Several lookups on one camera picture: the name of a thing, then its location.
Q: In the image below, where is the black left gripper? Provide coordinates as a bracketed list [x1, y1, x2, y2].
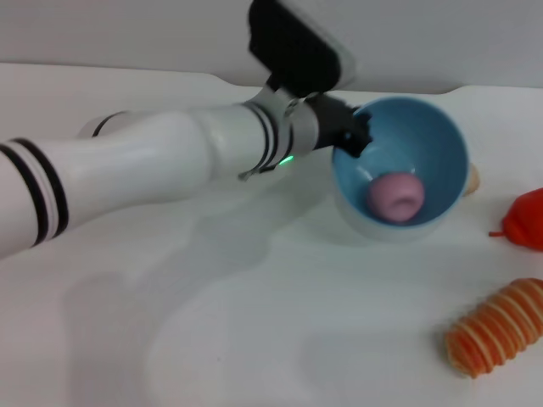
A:
[311, 92, 374, 158]

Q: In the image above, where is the blue bowl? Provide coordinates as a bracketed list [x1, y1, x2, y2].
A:
[331, 96, 469, 243]

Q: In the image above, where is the pink toy peach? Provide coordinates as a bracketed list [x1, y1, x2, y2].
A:
[367, 171, 425, 222]

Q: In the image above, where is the beige toy potato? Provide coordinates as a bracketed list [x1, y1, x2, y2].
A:
[462, 163, 482, 197]

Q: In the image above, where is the red toy pepper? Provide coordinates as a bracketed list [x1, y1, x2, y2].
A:
[488, 189, 543, 249]

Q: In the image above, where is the orange striped toy shrimp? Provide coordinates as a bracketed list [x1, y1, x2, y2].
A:
[444, 277, 543, 378]

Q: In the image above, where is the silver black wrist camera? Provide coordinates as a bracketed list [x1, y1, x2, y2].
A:
[247, 0, 356, 98]

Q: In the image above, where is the left arm connector cable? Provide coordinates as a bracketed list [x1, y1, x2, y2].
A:
[237, 163, 277, 181]

